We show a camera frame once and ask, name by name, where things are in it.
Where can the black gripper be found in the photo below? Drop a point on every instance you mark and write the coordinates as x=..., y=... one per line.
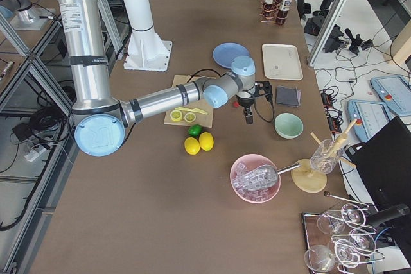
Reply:
x=245, y=103

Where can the blue round plate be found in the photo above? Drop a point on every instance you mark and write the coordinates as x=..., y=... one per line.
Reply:
x=225, y=53

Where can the green ceramic bowl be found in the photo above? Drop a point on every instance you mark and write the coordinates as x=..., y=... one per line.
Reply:
x=288, y=125

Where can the wooden cutting board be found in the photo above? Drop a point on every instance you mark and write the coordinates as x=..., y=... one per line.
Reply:
x=201, y=119

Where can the grey folded cloth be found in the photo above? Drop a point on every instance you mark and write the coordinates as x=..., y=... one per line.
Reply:
x=288, y=96

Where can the yellow lemon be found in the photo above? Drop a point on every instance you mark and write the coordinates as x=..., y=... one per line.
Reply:
x=191, y=145
x=206, y=141

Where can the tea bottle middle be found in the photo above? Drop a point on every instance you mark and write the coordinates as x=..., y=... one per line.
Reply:
x=268, y=9

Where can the green lime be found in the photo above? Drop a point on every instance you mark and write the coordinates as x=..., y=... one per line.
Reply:
x=195, y=130

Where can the lemon half slice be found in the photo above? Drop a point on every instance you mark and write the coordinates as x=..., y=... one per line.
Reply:
x=176, y=115
x=190, y=117

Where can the metal ice scoop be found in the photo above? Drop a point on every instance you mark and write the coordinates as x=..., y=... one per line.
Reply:
x=264, y=176

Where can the pink bowl with ice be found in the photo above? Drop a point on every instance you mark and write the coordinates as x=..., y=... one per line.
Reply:
x=242, y=166

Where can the tea bottle front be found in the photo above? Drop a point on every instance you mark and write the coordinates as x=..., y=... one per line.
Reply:
x=282, y=12

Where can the cream rabbit tray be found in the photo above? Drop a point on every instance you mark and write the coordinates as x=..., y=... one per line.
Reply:
x=281, y=62

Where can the yellow plastic knife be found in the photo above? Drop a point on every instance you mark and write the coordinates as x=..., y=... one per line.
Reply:
x=192, y=110

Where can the wooden cup tree stand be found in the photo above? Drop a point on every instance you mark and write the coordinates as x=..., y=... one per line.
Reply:
x=310, y=176

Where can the clear glass mug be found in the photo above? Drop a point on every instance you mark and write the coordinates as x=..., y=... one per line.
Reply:
x=326, y=157

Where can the blue teach pendant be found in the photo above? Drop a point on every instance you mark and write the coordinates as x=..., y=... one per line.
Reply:
x=371, y=117
x=394, y=91

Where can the black monitor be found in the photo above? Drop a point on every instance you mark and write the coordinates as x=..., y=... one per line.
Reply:
x=383, y=163

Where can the wine glass rack tray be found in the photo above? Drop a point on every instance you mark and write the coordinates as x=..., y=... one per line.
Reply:
x=339, y=240

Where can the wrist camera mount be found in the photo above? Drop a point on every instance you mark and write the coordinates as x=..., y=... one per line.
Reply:
x=263, y=88

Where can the copper wire bottle rack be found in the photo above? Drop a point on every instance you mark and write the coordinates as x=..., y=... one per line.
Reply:
x=275, y=11

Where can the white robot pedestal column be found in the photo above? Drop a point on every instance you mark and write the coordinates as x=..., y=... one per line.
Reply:
x=146, y=50

